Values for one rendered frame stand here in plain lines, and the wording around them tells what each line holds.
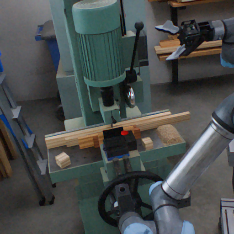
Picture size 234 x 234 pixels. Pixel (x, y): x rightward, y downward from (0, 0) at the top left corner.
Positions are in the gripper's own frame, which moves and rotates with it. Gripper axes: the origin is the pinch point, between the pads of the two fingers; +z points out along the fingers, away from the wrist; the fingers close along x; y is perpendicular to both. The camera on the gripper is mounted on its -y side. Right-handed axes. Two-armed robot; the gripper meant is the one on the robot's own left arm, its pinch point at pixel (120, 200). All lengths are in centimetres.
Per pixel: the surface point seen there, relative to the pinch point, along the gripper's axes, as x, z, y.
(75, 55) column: -3, 32, -61
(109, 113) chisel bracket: 5.4, 22.4, -31.8
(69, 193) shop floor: -27, 138, 22
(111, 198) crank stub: -3.0, 1.2, -1.2
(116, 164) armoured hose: 2.2, 8.1, -11.7
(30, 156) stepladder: -45, 112, -15
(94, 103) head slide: 1, 35, -38
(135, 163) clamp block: 10.0, 10.9, -9.9
